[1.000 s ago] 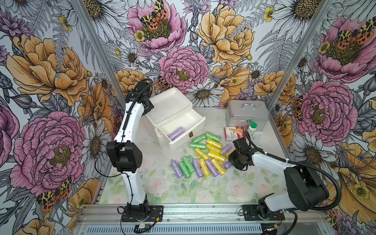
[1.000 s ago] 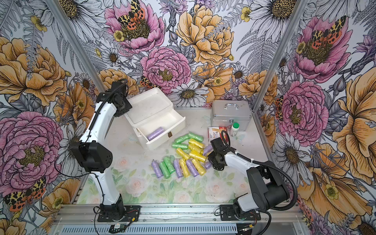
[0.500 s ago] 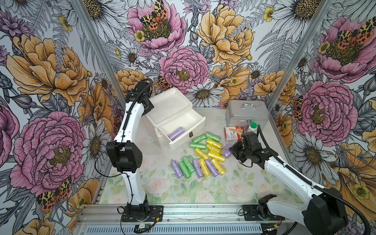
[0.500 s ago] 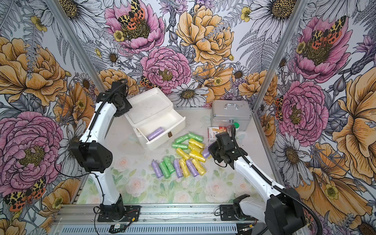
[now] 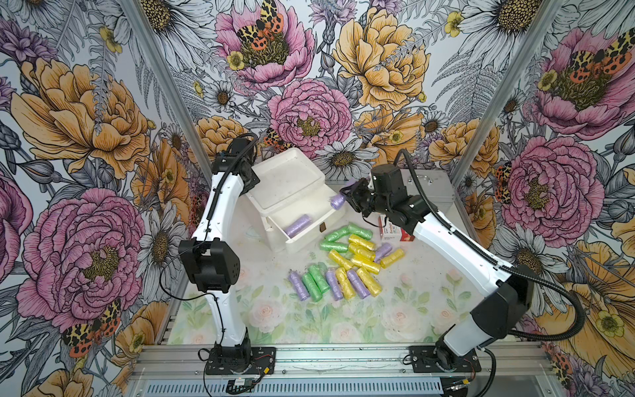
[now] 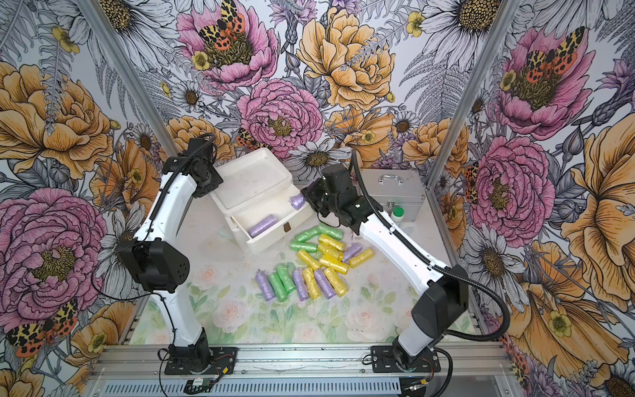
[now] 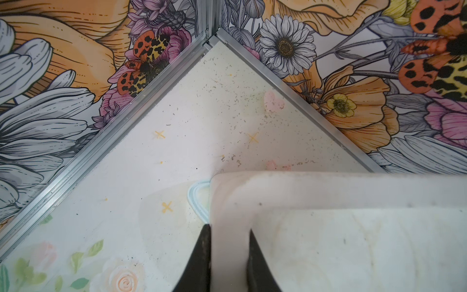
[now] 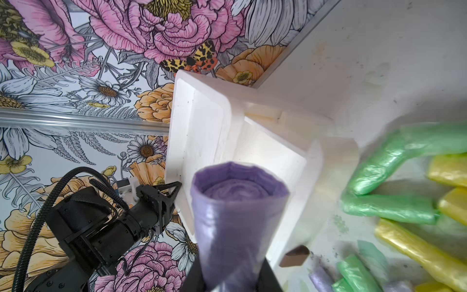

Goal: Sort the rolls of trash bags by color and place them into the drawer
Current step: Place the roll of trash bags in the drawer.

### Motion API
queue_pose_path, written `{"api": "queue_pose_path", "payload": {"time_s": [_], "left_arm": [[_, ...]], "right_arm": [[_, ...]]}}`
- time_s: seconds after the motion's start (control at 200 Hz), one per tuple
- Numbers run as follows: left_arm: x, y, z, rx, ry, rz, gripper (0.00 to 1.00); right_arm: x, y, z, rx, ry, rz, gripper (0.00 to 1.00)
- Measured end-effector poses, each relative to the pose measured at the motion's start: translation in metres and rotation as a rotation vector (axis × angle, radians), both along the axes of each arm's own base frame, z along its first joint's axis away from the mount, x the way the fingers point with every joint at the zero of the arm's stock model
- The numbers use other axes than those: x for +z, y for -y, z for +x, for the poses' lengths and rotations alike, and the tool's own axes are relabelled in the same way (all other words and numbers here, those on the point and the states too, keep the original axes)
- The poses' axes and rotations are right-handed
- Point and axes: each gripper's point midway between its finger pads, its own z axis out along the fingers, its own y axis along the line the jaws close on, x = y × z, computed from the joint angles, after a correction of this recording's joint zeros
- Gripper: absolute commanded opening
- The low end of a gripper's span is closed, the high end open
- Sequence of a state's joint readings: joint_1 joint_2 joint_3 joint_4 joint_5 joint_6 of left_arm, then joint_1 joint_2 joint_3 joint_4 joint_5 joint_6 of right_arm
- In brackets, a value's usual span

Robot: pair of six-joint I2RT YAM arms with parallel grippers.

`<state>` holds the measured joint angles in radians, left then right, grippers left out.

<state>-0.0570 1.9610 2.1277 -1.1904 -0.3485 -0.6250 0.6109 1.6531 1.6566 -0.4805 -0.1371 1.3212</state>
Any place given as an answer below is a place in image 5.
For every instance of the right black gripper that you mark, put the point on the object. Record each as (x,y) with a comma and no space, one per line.
(353,195)

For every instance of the purple trash bag roll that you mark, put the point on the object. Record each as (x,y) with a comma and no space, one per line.
(298,226)
(296,280)
(337,201)
(357,284)
(334,284)

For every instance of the white pulled-out drawer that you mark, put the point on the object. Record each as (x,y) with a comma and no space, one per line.
(317,206)

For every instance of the white drawer cabinet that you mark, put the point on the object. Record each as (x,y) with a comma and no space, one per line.
(283,178)

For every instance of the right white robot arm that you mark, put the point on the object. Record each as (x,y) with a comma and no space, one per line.
(507,296)

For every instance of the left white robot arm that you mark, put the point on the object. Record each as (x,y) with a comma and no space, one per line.
(210,264)

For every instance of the green trash bag roll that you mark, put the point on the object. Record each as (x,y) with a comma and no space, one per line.
(333,246)
(337,235)
(311,286)
(316,272)
(359,231)

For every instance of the red white cardboard box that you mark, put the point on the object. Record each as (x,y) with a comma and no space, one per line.
(390,233)

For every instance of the silver metal case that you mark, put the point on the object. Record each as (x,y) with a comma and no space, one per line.
(438,189)

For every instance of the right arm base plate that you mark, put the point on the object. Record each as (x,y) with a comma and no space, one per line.
(432,359)

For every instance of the aluminium front rail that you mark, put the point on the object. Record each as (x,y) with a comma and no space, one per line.
(185,362)

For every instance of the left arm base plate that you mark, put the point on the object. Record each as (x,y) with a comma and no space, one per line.
(240,361)

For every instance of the left aluminium corner post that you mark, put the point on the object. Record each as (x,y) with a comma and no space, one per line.
(155,59)

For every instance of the aluminium corner post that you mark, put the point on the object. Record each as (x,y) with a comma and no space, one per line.
(155,59)
(538,29)

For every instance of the right aluminium corner post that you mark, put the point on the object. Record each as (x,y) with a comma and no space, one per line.
(538,29)

